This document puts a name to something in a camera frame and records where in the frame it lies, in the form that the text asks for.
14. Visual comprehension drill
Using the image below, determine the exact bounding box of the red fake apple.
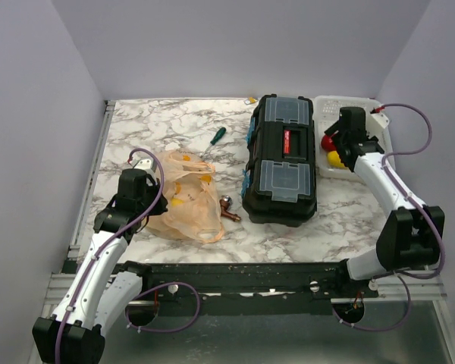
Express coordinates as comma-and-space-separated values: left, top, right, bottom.
321, 135, 336, 152

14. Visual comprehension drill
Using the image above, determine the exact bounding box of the yellow fake lemon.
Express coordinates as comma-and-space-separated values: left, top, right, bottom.
327, 151, 347, 169

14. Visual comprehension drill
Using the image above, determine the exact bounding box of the orange translucent plastic bag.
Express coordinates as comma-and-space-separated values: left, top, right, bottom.
146, 149, 224, 243

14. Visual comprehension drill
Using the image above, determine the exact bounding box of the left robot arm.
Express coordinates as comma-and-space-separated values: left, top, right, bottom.
32, 168, 167, 363

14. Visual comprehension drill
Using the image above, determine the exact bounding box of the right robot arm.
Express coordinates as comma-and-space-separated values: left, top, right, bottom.
325, 106, 446, 297

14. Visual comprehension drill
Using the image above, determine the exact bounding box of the white plastic basket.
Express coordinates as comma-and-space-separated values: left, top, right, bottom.
312, 96, 393, 183

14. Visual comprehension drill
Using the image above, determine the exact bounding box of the brown water tap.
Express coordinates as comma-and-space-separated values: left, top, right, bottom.
219, 195, 241, 222

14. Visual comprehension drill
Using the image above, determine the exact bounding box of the black plastic toolbox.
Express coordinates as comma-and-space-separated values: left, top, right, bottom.
241, 94, 317, 228

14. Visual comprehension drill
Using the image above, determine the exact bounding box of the small yellow object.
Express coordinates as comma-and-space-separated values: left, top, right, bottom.
243, 97, 258, 105

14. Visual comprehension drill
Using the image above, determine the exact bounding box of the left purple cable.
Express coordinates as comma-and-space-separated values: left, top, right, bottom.
55, 147, 202, 361

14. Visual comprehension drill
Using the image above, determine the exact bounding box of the purple cable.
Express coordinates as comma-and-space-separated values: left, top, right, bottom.
330, 103, 447, 332
55, 147, 202, 361

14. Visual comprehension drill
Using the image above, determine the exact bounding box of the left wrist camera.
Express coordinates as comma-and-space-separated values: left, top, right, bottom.
127, 157, 157, 186

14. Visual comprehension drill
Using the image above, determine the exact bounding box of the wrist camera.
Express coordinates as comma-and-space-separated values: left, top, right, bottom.
366, 111, 390, 139
127, 157, 157, 186

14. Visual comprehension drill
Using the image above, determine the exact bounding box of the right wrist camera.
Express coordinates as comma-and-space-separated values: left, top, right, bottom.
366, 111, 390, 139

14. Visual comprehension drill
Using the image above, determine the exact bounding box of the green handled screwdriver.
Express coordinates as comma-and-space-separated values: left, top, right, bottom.
200, 127, 227, 157

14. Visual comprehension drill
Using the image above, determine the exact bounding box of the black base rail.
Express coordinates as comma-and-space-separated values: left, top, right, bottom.
113, 261, 380, 316

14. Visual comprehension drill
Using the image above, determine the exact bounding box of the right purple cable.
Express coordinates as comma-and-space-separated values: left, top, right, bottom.
330, 103, 447, 332

